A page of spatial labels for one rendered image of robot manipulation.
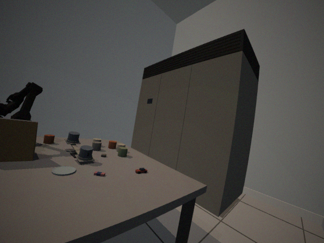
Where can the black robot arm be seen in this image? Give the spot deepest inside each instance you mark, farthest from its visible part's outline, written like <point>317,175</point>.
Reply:
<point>30,92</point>

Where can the reddish-brown cylinder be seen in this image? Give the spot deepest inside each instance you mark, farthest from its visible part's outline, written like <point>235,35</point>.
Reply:
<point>112,145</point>

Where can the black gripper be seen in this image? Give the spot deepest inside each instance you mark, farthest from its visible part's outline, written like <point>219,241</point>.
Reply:
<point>5,109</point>

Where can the orange cylinder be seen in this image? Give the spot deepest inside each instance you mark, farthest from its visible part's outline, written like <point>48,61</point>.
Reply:
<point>49,139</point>

